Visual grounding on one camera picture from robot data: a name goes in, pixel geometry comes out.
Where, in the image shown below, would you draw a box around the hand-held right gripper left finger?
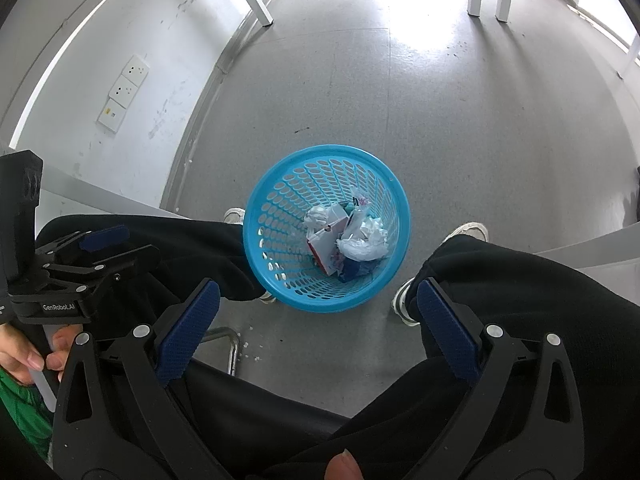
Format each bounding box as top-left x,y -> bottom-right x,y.
52,278 -> 236,480

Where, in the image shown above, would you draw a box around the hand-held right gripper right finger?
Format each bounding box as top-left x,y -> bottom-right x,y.
415,278 -> 586,480

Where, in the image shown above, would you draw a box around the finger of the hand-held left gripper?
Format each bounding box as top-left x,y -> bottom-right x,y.
37,226 -> 130,262
47,244 -> 162,293

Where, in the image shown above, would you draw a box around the blue plastic bag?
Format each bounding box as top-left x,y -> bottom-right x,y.
340,255 -> 384,282

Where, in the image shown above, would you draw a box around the white paper towel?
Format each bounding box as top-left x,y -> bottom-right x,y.
336,212 -> 390,262

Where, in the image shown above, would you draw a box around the red white plastic bag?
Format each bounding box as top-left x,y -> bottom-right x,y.
306,203 -> 351,276

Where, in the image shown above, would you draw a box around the blue plastic mesh basket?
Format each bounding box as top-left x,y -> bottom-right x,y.
242,145 -> 411,314

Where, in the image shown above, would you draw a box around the person's left forearm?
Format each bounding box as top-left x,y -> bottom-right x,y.
0,367 -> 54,464

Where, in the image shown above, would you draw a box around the person's left hand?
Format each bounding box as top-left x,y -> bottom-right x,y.
0,324 -> 82,387

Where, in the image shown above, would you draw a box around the person's right hand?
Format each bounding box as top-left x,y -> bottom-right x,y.
325,450 -> 364,480

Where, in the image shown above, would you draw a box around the person's left leg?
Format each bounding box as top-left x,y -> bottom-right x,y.
37,212 -> 351,480

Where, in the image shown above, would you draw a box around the person's right white shoe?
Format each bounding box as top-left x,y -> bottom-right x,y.
392,221 -> 490,329

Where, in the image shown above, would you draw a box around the person's white shoe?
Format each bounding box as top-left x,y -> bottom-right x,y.
392,221 -> 490,329
223,207 -> 277,305

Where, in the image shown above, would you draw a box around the person's left white shoe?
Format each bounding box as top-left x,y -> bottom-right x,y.
223,207 -> 277,305

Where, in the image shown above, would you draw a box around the chrome chair frame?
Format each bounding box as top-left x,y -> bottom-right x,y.
202,326 -> 242,377

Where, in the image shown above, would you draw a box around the white wall sockets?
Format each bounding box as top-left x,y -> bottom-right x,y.
97,97 -> 129,134

